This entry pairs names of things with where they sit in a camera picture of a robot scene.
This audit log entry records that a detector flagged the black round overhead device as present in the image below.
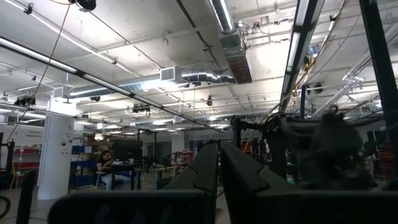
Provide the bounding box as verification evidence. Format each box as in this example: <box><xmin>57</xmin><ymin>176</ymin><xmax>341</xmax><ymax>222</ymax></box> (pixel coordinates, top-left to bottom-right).
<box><xmin>68</xmin><ymin>0</ymin><xmax>97</xmax><ymax>12</ymax></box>

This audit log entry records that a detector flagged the thin hanging cable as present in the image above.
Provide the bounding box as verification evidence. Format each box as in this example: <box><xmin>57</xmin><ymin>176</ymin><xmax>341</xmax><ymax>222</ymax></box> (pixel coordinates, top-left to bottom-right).
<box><xmin>6</xmin><ymin>1</ymin><xmax>73</xmax><ymax>142</ymax></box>

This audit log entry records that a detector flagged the white round column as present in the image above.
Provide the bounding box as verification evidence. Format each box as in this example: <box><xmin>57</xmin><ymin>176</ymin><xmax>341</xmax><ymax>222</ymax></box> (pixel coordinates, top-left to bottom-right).
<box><xmin>37</xmin><ymin>113</ymin><xmax>75</xmax><ymax>200</ymax></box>

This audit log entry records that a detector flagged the silver round ventilation duct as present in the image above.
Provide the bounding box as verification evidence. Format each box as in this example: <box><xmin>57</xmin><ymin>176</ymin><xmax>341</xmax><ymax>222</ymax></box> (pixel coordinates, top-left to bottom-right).
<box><xmin>70</xmin><ymin>65</ymin><xmax>237</xmax><ymax>98</ymax></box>

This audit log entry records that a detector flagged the black monitor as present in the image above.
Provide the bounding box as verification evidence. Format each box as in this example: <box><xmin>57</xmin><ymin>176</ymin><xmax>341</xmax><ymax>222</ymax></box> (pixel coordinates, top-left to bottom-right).
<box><xmin>112</xmin><ymin>139</ymin><xmax>144</xmax><ymax>163</ymax></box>

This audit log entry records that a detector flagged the blue storage bin shelf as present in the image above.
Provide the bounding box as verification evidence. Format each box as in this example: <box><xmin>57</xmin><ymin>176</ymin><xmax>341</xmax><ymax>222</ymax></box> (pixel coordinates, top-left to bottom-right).
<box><xmin>68</xmin><ymin>144</ymin><xmax>98</xmax><ymax>189</ymax></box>

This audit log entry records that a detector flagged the black aluminium table frame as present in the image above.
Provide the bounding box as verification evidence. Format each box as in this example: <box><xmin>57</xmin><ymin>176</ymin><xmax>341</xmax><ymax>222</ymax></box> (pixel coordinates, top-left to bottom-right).
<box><xmin>359</xmin><ymin>0</ymin><xmax>398</xmax><ymax>190</ymax></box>

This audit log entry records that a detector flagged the long ceiling light fixture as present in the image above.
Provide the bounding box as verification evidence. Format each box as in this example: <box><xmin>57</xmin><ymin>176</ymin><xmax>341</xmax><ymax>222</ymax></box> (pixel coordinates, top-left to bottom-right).
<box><xmin>0</xmin><ymin>37</ymin><xmax>224</xmax><ymax>134</ymax></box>
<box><xmin>279</xmin><ymin>0</ymin><xmax>326</xmax><ymax>110</ymax></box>

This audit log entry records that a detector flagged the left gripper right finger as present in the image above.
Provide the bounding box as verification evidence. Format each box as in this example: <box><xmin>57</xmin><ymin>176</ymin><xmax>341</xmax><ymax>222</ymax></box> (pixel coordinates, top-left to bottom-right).
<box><xmin>220</xmin><ymin>141</ymin><xmax>398</xmax><ymax>224</ymax></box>

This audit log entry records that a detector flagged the red storage shelf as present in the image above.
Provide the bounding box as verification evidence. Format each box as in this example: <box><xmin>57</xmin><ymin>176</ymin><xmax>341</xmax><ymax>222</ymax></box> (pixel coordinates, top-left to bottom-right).
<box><xmin>12</xmin><ymin>146</ymin><xmax>43</xmax><ymax>184</ymax></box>

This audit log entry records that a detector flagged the person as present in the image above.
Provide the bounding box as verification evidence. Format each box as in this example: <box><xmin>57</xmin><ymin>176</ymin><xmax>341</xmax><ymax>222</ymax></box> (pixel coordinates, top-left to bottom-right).
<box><xmin>96</xmin><ymin>149</ymin><xmax>130</xmax><ymax>191</ymax></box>

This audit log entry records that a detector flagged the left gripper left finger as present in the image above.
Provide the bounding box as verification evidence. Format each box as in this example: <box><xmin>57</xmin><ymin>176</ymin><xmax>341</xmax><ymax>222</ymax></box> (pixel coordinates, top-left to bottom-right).
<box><xmin>48</xmin><ymin>139</ymin><xmax>219</xmax><ymax>224</ymax></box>

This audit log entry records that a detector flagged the silver rectangular ventilation duct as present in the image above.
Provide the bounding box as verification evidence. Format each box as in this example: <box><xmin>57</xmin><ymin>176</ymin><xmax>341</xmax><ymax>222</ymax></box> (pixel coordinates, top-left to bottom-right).
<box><xmin>208</xmin><ymin>0</ymin><xmax>253</xmax><ymax>84</ymax></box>

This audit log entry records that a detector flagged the black desk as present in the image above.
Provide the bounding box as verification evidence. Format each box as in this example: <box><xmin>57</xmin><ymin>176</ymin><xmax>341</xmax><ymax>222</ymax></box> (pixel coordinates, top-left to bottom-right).
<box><xmin>107</xmin><ymin>163</ymin><xmax>144</xmax><ymax>191</ymax></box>

